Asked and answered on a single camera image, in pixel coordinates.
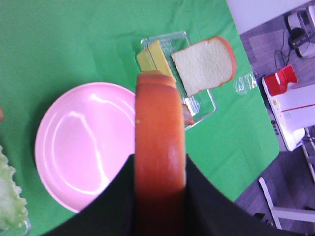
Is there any clear plastic container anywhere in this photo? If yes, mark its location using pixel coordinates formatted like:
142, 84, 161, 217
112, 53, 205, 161
0, 217, 32, 236
141, 31, 217, 130

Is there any green tablecloth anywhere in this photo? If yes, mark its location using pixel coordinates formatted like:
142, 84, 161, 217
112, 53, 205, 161
0, 0, 279, 236

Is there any pink round plate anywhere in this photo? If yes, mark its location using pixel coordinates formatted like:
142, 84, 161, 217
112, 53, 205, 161
35, 82, 135, 213

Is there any left clear plastic container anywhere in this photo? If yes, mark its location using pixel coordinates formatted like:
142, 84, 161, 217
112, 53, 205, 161
0, 217, 32, 236

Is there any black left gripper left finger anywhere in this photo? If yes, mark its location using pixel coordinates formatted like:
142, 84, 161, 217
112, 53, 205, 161
45, 154, 135, 236

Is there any white red device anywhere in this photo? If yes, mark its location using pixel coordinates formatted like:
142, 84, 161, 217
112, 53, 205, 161
262, 64, 315, 151

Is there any white frame stand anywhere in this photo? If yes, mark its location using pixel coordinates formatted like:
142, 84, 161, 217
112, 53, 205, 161
258, 177, 315, 230

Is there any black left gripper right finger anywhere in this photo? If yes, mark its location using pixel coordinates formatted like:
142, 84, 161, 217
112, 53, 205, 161
185, 155, 289, 236

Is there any clear tape patch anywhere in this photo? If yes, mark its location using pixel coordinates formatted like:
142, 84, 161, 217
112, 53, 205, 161
233, 72, 258, 95

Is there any green lettuce leaf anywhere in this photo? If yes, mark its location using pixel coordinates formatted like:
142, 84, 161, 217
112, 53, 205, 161
0, 148, 28, 231

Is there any red bacon strip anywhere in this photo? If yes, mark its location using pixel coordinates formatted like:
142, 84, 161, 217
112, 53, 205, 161
182, 104, 195, 125

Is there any bread slice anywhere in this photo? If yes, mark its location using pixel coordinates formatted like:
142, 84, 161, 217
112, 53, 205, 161
171, 36, 237, 96
134, 71, 186, 236

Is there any yellow cheese slice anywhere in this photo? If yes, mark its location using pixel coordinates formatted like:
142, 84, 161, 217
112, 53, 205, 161
136, 40, 176, 82

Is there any right clear plastic container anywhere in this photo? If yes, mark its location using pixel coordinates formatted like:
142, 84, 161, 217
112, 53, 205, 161
141, 31, 217, 130

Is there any white floor equipment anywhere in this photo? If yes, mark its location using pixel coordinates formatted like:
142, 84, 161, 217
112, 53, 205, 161
278, 4, 315, 66

